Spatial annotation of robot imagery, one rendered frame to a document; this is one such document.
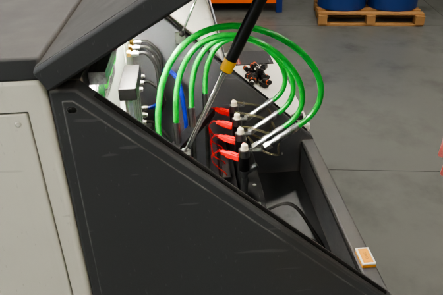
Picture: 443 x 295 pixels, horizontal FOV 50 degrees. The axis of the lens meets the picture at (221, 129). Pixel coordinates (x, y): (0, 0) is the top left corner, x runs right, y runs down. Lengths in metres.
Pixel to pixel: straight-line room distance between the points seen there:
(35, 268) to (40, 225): 0.10
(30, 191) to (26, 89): 0.18
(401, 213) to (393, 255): 0.35
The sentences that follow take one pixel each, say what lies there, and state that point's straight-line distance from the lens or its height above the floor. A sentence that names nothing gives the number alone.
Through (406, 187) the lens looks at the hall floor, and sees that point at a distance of 3.08.
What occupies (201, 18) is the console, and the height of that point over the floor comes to 1.34.
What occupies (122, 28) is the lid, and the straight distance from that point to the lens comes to 0.64.
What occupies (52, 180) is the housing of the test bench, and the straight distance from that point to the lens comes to 0.78.
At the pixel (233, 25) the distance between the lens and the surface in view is 1.01.
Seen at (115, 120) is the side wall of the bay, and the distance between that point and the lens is 0.71.
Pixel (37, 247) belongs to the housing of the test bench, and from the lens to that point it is 0.88.
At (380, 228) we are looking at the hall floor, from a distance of 2.73.
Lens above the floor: 1.72
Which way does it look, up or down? 29 degrees down
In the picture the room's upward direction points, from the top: 1 degrees counter-clockwise
